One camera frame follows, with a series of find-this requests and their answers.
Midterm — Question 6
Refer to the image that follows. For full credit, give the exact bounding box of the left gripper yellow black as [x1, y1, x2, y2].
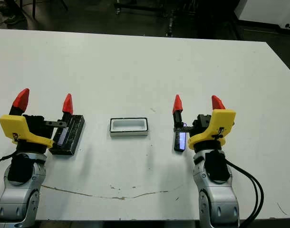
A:
[0, 88, 74, 154]

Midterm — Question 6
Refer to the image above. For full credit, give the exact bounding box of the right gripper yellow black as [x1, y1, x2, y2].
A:
[172, 94, 237, 151]

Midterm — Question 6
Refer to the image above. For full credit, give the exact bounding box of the black phone-like camera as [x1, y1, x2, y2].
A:
[174, 131, 187, 152]

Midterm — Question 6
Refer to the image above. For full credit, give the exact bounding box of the black glossy box lid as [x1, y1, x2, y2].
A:
[48, 114, 86, 157]

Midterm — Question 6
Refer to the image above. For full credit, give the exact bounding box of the dark shoe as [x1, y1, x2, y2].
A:
[3, 14, 25, 26]

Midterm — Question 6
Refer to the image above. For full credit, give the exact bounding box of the white cabinet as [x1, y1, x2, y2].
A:
[233, 0, 290, 31]

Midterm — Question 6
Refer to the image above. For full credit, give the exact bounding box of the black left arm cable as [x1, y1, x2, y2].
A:
[0, 153, 19, 172]

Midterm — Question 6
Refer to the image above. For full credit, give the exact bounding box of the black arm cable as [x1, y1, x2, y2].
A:
[0, 153, 19, 172]
[227, 159, 265, 228]
[228, 163, 259, 226]

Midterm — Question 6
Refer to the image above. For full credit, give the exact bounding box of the white camera box base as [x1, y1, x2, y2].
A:
[109, 117, 151, 138]

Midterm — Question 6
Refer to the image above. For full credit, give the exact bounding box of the black rolling cart frame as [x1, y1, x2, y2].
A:
[113, 0, 199, 38]

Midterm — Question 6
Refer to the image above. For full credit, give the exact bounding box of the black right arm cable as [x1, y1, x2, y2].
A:
[228, 163, 259, 226]
[227, 159, 265, 228]

